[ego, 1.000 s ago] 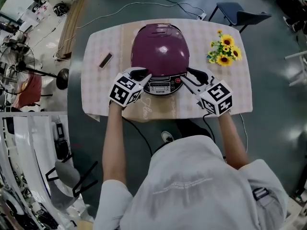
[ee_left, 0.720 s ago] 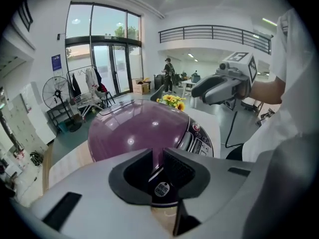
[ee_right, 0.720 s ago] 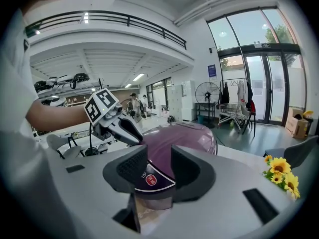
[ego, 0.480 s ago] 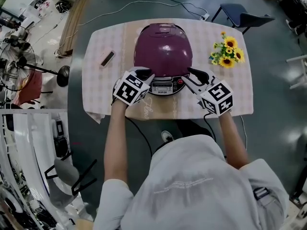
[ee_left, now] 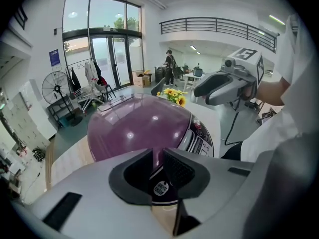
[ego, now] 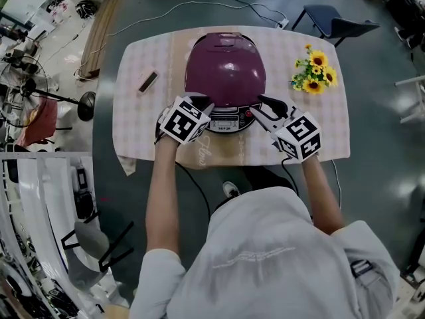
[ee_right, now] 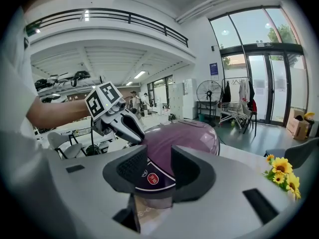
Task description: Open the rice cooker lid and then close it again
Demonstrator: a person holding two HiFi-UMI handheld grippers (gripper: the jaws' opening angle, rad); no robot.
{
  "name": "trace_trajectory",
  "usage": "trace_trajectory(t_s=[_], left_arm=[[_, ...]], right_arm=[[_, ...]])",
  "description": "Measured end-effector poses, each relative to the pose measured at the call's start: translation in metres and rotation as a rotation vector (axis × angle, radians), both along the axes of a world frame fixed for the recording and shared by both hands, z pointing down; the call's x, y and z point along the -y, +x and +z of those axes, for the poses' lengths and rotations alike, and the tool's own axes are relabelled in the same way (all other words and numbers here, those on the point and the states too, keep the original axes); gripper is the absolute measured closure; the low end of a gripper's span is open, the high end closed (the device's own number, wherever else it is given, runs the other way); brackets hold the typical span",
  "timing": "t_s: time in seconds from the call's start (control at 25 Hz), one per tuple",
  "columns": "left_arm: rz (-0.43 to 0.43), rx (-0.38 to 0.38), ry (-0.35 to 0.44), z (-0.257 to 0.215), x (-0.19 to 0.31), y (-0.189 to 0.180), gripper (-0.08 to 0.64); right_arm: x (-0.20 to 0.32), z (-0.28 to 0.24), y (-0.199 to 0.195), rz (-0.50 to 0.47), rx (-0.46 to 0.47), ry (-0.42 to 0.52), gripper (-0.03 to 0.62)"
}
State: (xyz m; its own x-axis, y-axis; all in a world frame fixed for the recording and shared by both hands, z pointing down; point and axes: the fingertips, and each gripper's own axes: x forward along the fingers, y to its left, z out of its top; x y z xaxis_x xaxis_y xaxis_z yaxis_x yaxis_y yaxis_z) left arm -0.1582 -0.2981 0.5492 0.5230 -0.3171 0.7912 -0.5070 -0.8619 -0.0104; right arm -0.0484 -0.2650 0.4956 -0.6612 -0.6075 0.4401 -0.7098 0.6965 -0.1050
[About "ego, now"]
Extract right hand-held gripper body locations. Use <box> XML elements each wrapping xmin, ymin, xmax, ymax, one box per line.
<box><xmin>270</xmin><ymin>106</ymin><xmax>323</xmax><ymax>163</ymax></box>

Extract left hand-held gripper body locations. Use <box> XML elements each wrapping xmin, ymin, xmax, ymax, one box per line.
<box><xmin>154</xmin><ymin>94</ymin><xmax>213</xmax><ymax>146</ymax></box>

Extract purple rice cooker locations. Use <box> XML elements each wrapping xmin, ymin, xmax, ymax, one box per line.
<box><xmin>183</xmin><ymin>32</ymin><xmax>268</xmax><ymax>135</ymax></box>

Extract person's right forearm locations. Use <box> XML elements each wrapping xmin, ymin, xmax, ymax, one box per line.
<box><xmin>300</xmin><ymin>154</ymin><xmax>346</xmax><ymax>235</ymax></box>

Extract person's left forearm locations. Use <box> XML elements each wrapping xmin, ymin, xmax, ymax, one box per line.
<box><xmin>145</xmin><ymin>138</ymin><xmax>182</xmax><ymax>255</ymax></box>

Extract checkered tablecloth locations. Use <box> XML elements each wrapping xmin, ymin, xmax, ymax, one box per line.
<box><xmin>112</xmin><ymin>25</ymin><xmax>351</xmax><ymax>177</ymax></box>

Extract sunflower bouquet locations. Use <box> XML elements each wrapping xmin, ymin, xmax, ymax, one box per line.
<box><xmin>291</xmin><ymin>43</ymin><xmax>339</xmax><ymax>96</ymax></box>

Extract person's dark trousers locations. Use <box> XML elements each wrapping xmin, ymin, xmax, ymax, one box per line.
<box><xmin>242</xmin><ymin>166</ymin><xmax>298</xmax><ymax>195</ymax></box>

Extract person's shoe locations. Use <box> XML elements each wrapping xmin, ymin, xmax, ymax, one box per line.
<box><xmin>222</xmin><ymin>180</ymin><xmax>240</xmax><ymax>199</ymax></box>

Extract black standing fan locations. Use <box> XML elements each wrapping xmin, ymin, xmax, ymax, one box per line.
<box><xmin>0</xmin><ymin>56</ymin><xmax>97</xmax><ymax>128</ymax></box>

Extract blue-grey chair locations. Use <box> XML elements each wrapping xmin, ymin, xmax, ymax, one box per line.
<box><xmin>291</xmin><ymin>4</ymin><xmax>381</xmax><ymax>49</ymax></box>

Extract brown wooden board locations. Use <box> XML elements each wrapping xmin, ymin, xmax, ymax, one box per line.
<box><xmin>80</xmin><ymin>0</ymin><xmax>129</xmax><ymax>79</ymax></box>

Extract person's white shirt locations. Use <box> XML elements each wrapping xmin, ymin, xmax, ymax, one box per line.
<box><xmin>129</xmin><ymin>186</ymin><xmax>401</xmax><ymax>319</ymax></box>

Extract red cloth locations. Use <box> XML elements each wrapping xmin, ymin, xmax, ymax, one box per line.
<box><xmin>16</xmin><ymin>96</ymin><xmax>58</xmax><ymax>148</ymax></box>

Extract grey chair with black legs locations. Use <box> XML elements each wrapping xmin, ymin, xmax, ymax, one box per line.
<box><xmin>61</xmin><ymin>220</ymin><xmax>135</xmax><ymax>290</ymax></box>

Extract black case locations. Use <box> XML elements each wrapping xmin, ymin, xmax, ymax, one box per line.
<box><xmin>386</xmin><ymin>0</ymin><xmax>425</xmax><ymax>51</ymax></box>

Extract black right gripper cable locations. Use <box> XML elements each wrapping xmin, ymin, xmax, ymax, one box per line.
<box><xmin>281</xmin><ymin>156</ymin><xmax>301</xmax><ymax>199</ymax></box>

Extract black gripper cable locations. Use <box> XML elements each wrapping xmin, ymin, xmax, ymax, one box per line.
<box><xmin>174</xmin><ymin>160</ymin><xmax>213</xmax><ymax>221</ymax></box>
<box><xmin>281</xmin><ymin>156</ymin><xmax>301</xmax><ymax>199</ymax></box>

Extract thin white cable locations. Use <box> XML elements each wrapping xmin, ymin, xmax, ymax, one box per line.
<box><xmin>331</xmin><ymin>159</ymin><xmax>343</xmax><ymax>212</ymax></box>

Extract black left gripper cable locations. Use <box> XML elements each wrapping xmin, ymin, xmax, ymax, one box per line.
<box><xmin>174</xmin><ymin>160</ymin><xmax>213</xmax><ymax>221</ymax></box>

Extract coil of cables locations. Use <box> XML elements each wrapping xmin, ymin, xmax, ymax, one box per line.
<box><xmin>75</xmin><ymin>0</ymin><xmax>99</xmax><ymax>19</ymax></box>

